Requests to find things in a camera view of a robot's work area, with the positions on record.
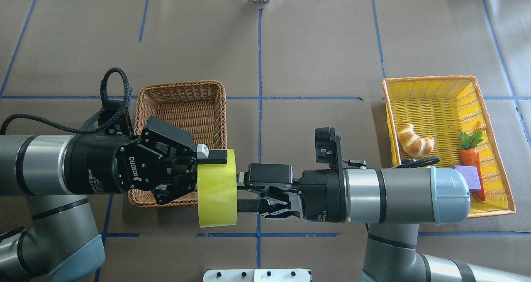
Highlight left camera cable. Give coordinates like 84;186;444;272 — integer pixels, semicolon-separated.
0;67;131;135

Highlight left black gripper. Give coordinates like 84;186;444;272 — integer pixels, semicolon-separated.
64;117;228;205

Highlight yellow woven plastic basket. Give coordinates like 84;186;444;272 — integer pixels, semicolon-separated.
382;75;516;218

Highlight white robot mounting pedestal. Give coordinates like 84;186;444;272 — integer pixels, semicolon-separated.
202;268;312;282

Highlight yellow clear tape roll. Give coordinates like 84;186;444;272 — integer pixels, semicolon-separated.
197;148;237;228

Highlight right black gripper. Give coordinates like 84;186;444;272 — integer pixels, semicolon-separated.
236;163;347;223

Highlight toy carrot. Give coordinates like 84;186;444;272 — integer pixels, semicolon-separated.
460;131;486;202

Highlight toy croissant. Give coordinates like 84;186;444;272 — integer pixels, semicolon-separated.
397;123;435;157

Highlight brown wicker basket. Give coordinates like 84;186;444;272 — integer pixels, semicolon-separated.
127;80;228;209

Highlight purple foam cube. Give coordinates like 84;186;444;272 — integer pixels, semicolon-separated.
450;165;483;192

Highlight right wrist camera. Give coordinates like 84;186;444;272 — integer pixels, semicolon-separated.
314;127;343;170

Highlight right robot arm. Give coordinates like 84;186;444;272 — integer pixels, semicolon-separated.
237;164;530;282

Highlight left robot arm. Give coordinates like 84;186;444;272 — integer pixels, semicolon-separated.
1;117;228;282

